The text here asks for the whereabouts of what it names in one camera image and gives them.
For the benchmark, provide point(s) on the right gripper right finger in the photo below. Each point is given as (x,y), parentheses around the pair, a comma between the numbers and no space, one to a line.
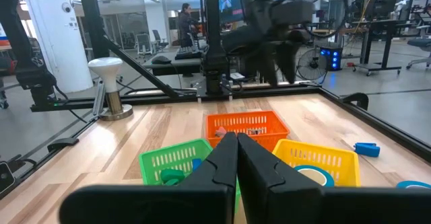
(276,204)

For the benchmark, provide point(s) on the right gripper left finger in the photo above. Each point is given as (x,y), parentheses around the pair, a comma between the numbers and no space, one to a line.
(202,204)

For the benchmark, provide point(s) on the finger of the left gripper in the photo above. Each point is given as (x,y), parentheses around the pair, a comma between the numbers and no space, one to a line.
(290,59)
(272,66)

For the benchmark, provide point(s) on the blue mini stapler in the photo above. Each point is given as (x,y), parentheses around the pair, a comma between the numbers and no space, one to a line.
(367,149)
(196,164)

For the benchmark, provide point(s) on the green mini stapler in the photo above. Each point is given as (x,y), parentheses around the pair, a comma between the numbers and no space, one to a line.
(171,176)

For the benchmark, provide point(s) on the blue and grey object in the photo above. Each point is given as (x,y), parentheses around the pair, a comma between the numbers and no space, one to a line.
(256,130)

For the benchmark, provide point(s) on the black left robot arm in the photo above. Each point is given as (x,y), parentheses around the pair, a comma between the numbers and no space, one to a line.
(213,32)

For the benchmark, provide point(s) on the light blue tape roll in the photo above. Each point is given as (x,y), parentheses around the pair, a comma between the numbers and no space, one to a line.
(413,184)

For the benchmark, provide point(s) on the round floor fan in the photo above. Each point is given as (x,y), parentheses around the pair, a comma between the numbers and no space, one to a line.
(311,66)

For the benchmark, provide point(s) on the white printed paper sheet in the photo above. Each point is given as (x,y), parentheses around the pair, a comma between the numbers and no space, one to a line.
(237,76)

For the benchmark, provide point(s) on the computer tower blue lights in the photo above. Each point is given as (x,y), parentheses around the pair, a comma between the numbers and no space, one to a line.
(331,59)

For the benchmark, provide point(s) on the monitor with blue screen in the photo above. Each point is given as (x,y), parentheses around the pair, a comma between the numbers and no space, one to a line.
(229,5)

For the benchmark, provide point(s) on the orange plastic basket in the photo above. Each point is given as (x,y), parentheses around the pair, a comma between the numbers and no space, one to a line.
(269,140)

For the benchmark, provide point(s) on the green plastic basket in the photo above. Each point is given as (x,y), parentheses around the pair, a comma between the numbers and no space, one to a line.
(158,156)

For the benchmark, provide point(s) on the black keyboard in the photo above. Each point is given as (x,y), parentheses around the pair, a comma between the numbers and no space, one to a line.
(188,54)

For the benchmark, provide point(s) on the person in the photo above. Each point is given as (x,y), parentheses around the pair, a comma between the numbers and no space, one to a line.
(185,25)

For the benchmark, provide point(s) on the yellow plastic basket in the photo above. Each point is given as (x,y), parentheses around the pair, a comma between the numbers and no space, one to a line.
(343,170)

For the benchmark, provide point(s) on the black office desk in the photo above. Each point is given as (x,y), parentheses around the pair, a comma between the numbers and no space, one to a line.
(377,23)

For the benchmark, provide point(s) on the black computer mouse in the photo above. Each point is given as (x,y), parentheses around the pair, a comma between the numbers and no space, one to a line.
(161,60)

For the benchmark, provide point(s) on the black monitor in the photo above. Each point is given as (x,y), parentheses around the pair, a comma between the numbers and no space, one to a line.
(384,2)

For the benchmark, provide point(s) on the grey office chair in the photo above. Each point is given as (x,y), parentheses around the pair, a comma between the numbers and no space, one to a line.
(421,44)
(144,44)

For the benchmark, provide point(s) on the silver metal bar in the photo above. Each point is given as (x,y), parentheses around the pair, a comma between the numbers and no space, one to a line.
(98,98)

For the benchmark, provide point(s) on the white bulb lamp brass base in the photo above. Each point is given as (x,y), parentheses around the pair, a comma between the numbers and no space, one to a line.
(107,69)

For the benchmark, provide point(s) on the black table edge clip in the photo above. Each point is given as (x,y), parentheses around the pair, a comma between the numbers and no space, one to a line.
(62,143)

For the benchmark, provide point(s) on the white round column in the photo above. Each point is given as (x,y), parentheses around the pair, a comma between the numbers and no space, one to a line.
(57,32)

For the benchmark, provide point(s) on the black metal rig frame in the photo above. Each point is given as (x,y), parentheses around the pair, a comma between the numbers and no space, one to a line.
(91,15)

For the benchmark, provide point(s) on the white dome security camera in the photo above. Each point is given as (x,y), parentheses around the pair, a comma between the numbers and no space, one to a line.
(66,7)

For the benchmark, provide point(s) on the black table-level camera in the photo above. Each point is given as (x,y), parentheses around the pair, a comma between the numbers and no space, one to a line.
(6,178)

